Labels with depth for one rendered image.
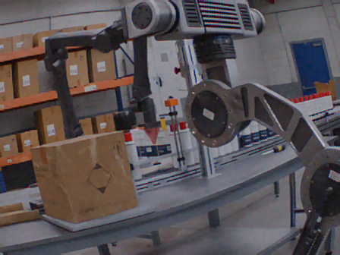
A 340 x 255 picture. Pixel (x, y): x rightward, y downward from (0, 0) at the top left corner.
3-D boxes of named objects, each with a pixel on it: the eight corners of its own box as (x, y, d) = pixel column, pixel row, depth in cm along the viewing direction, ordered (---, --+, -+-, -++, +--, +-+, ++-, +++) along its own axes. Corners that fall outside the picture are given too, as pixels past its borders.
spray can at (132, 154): (137, 177, 217) (129, 132, 216) (144, 178, 213) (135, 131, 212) (128, 181, 214) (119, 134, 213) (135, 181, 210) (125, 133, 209)
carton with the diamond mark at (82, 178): (100, 202, 184) (86, 135, 182) (139, 206, 167) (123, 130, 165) (45, 215, 162) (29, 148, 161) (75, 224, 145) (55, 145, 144)
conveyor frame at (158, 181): (275, 143, 284) (275, 136, 283) (287, 143, 275) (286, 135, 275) (31, 211, 182) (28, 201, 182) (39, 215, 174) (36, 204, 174)
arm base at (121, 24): (127, 39, 135) (123, 5, 134) (111, 45, 141) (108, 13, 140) (149, 37, 141) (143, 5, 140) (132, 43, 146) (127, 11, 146)
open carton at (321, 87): (314, 103, 729) (310, 82, 727) (324, 101, 760) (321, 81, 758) (330, 102, 698) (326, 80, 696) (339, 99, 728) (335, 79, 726)
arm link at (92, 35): (37, 39, 167) (54, 28, 173) (45, 67, 174) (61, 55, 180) (108, 33, 140) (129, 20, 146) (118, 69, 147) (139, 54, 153)
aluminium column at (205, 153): (209, 174, 223) (183, 33, 220) (215, 174, 220) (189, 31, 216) (201, 177, 220) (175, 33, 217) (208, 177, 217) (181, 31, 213)
